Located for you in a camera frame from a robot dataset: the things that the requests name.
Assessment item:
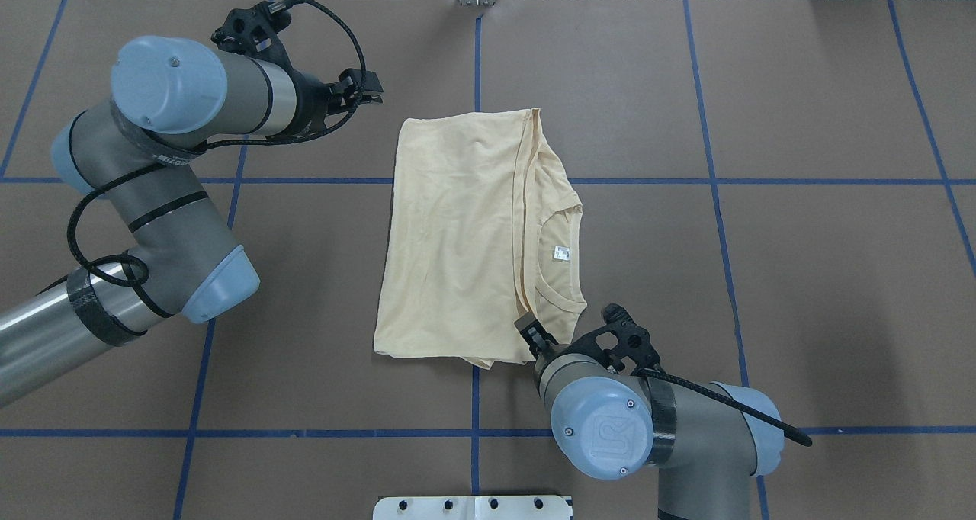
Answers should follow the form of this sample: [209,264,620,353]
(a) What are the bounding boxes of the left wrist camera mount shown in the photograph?
[210,0,292,69]

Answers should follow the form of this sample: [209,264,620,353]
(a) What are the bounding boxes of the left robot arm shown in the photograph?
[2,36,383,406]

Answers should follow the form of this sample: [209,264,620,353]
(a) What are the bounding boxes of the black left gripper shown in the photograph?
[290,69,384,136]

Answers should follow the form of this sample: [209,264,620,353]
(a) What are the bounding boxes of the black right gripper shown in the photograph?
[515,313,583,380]

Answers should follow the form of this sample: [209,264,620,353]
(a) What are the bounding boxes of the cream long-sleeve printed shirt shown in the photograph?
[373,108,588,368]

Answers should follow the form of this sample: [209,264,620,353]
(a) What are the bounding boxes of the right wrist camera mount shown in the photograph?
[566,303,663,375]

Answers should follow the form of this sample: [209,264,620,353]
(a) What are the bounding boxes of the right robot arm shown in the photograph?
[515,304,812,519]

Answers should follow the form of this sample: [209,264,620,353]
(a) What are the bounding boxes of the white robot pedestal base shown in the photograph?
[372,495,575,519]

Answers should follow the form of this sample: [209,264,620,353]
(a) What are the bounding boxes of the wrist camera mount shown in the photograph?
[210,0,292,69]
[566,303,663,375]

